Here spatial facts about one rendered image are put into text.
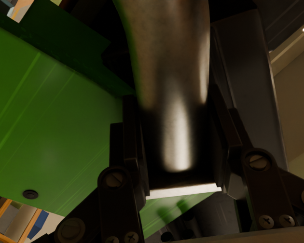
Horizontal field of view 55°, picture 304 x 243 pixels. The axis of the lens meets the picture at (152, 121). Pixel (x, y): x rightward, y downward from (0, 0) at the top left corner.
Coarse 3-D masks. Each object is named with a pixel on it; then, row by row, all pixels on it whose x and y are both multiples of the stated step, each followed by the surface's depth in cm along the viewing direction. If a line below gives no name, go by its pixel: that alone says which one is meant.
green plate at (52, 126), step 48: (48, 0) 19; (0, 48) 13; (48, 48) 13; (96, 48) 19; (0, 96) 14; (48, 96) 14; (96, 96) 15; (0, 144) 16; (48, 144) 17; (96, 144) 17; (0, 192) 19; (48, 192) 19
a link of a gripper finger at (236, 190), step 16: (208, 96) 13; (208, 112) 13; (224, 112) 12; (208, 128) 13; (224, 128) 11; (240, 128) 12; (208, 144) 14; (224, 144) 11; (240, 144) 11; (224, 160) 11; (224, 176) 12; (240, 176) 11; (288, 176) 10; (224, 192) 13; (240, 192) 11; (288, 192) 10
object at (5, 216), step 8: (8, 200) 550; (0, 208) 530; (8, 208) 552; (16, 208) 563; (0, 216) 525; (8, 216) 540; (32, 216) 617; (40, 216) 580; (0, 224) 520; (8, 224) 530; (32, 224) 550; (40, 224) 568; (0, 232) 510; (24, 232) 529; (32, 232) 568; (0, 240) 503; (8, 240) 506; (24, 240) 525
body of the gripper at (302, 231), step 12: (288, 228) 8; (300, 228) 8; (180, 240) 8; (192, 240) 8; (204, 240) 8; (216, 240) 8; (228, 240) 8; (240, 240) 8; (252, 240) 8; (264, 240) 8; (276, 240) 8; (288, 240) 8; (300, 240) 8
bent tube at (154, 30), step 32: (128, 0) 8; (160, 0) 8; (192, 0) 9; (128, 32) 10; (160, 32) 9; (192, 32) 9; (160, 64) 10; (192, 64) 10; (160, 96) 11; (192, 96) 11; (160, 128) 12; (192, 128) 12; (160, 160) 13; (192, 160) 13; (160, 192) 14; (192, 192) 14
